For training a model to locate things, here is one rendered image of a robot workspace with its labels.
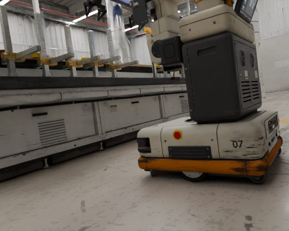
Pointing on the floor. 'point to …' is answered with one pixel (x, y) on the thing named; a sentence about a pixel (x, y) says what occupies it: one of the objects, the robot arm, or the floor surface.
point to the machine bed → (71, 121)
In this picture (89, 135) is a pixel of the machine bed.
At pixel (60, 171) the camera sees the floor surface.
